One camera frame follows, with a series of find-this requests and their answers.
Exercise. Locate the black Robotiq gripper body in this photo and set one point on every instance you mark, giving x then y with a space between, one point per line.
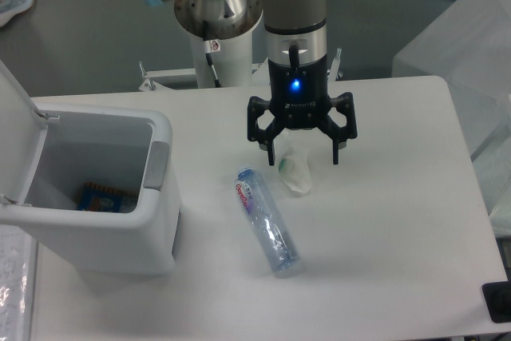
299 98

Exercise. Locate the white paper wrapper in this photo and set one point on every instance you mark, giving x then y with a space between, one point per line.
292 164

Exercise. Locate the clear plastic water bottle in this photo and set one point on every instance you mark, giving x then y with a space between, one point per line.
267 223

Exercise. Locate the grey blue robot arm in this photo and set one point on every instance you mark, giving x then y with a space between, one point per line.
296 33

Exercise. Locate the white trash can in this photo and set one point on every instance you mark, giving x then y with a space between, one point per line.
49 154

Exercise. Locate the metal clamp screw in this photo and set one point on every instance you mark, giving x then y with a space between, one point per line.
335 73

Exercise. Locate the blue snack bag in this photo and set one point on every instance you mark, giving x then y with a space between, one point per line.
100 198

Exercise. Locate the black device at table edge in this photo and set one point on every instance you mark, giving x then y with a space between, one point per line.
497 299

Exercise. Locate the light blue sneaker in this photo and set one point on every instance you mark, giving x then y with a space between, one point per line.
12 8

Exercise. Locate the plastic sleeved paper sheet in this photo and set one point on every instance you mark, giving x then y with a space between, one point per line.
18 270

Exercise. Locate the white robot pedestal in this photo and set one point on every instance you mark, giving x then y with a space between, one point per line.
221 49

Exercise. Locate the white table clamp bracket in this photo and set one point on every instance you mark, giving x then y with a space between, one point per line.
153 80

